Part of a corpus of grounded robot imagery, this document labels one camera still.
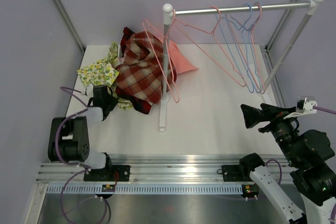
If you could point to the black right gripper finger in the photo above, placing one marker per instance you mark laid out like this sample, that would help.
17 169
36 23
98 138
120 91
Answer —
271 111
253 116

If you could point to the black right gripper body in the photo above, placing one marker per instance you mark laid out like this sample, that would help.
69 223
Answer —
284 132

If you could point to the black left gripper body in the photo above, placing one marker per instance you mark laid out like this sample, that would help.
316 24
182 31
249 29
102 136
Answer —
112 101

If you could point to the lemon print skirt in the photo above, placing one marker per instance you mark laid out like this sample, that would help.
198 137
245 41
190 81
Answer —
102 72

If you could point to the pink wire hanger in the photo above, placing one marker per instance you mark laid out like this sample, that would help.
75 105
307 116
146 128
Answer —
167 62
260 86
231 60

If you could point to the red black plaid skirt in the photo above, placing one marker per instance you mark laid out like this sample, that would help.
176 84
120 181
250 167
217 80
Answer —
138 104

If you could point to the blue wire hanger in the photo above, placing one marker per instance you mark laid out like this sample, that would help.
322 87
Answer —
235 52
247 54

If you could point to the red beige checked skirt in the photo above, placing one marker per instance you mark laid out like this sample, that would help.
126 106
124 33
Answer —
140 74

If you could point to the pink fuzzy skirt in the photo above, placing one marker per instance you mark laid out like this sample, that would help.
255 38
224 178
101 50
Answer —
181 64

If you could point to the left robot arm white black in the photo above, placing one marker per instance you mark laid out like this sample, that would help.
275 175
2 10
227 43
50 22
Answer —
69 137

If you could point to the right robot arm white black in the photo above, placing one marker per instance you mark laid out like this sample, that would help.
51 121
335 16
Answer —
306 153

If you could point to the white grey clothes rack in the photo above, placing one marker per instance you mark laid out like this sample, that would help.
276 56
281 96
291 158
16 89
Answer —
311 7

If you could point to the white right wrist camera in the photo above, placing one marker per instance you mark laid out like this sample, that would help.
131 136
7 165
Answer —
305 106

